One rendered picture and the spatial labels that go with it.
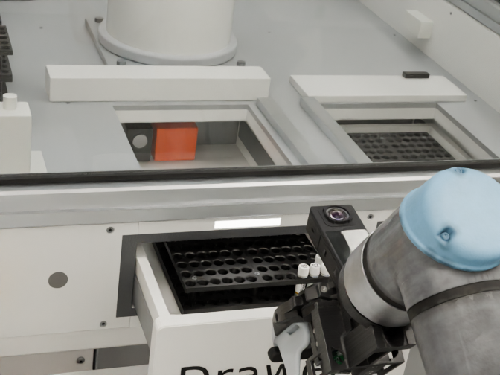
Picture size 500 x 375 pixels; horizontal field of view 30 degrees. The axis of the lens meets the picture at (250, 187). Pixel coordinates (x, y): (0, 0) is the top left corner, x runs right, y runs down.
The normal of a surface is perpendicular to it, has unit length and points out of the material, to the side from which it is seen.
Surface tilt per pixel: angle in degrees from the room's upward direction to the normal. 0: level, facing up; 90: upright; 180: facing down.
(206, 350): 90
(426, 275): 67
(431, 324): 74
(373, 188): 90
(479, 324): 40
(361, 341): 90
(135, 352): 90
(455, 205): 35
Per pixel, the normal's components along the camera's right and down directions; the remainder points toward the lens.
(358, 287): -0.89, 0.21
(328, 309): 0.29, -0.44
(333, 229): 0.15, -0.81
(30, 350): 0.31, 0.48
